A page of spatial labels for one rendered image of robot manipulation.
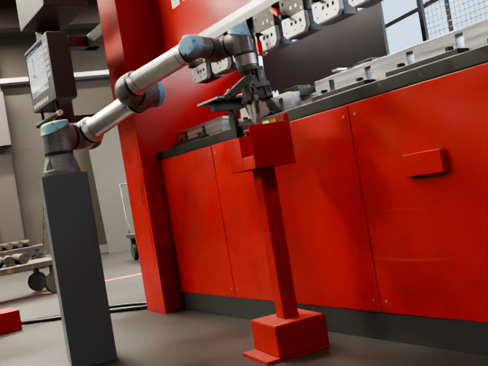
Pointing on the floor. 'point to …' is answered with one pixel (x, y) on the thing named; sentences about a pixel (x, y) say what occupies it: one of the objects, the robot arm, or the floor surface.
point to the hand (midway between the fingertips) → (256, 123)
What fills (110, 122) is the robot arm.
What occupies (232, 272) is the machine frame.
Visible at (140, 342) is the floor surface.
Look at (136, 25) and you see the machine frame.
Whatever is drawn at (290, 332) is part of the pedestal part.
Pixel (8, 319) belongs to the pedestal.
